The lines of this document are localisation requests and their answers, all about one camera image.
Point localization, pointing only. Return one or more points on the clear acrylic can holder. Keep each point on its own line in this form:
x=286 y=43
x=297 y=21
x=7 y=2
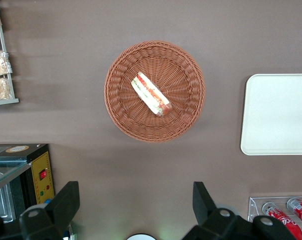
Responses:
x=254 y=207

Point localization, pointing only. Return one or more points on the round brown wicker basket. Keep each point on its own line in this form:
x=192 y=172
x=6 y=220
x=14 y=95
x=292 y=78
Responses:
x=180 y=75

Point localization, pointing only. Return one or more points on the red rocker switch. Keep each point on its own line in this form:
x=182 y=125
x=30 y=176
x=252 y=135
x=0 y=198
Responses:
x=43 y=175

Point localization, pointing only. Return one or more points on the white rectangular tray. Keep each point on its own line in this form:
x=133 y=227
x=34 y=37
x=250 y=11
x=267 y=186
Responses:
x=278 y=115

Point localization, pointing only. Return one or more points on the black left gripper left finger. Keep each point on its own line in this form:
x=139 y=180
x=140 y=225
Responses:
x=56 y=207

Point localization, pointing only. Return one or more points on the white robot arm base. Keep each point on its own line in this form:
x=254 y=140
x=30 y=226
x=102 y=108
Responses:
x=140 y=237

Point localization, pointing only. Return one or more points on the black glass food warmer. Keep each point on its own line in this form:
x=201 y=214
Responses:
x=38 y=155

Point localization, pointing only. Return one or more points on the red and blue knob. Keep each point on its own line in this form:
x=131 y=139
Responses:
x=48 y=201

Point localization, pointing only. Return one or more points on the steel food pan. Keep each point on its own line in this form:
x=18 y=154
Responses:
x=0 y=205

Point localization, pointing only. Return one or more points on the triangle sandwich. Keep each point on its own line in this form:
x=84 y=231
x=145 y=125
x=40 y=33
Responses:
x=150 y=93

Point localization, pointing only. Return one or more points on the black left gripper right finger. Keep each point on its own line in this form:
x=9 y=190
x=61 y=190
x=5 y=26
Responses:
x=210 y=220

